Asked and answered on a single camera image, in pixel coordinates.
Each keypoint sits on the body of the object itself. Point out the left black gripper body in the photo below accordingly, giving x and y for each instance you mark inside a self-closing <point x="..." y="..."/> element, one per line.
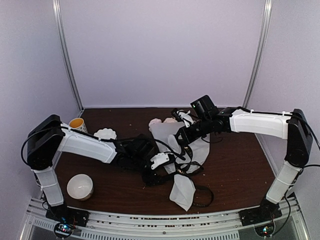
<point x="149" y="179"/>

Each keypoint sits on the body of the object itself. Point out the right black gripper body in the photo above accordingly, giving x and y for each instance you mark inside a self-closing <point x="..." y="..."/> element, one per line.
<point x="204" y="128"/>

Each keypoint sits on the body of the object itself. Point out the pink rose stem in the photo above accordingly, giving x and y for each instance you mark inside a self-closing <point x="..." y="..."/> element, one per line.
<point x="170" y="120"/>

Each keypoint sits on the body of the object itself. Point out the translucent white wrapping paper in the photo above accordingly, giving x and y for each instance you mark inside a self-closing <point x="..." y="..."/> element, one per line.
<point x="185" y="193"/>

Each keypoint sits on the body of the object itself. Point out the pink flower stem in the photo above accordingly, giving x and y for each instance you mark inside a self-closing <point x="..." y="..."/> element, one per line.
<point x="154" y="121"/>

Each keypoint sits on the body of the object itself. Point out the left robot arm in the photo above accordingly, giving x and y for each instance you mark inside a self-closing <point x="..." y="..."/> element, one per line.
<point x="52" y="136"/>

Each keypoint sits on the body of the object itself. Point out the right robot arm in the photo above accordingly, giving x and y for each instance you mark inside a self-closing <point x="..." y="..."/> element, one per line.
<point x="289" y="126"/>

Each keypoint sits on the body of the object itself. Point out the white scalloped bowl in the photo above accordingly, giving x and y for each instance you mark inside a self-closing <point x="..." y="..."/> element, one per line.
<point x="106" y="134"/>

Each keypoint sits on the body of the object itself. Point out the plain white bowl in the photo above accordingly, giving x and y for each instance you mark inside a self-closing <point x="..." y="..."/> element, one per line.
<point x="80" y="187"/>

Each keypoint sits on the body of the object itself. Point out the yellow patterned cup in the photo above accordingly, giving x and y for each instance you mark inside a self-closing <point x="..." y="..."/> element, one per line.
<point x="78" y="124"/>

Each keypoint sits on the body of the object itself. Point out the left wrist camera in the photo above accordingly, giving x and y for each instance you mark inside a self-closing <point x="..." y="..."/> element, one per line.
<point x="161" y="159"/>

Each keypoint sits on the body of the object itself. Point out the aluminium front rail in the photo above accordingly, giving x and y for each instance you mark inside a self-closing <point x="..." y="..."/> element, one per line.
<point x="224" y="225"/>

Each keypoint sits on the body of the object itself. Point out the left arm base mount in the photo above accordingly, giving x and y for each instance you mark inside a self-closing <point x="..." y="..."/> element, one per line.
<point x="69" y="216"/>

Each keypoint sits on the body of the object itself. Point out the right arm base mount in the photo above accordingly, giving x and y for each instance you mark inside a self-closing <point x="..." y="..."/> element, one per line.
<point x="256" y="215"/>

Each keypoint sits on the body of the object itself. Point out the right aluminium frame post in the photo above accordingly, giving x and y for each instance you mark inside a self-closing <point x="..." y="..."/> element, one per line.
<point x="264" y="31"/>

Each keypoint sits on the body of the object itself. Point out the aluminium frame post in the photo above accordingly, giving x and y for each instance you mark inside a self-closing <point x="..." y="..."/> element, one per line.
<point x="264" y="31"/>
<point x="65" y="53"/>

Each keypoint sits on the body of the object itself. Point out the left aluminium frame post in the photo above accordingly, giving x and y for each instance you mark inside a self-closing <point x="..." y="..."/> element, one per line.
<point x="65" y="53"/>

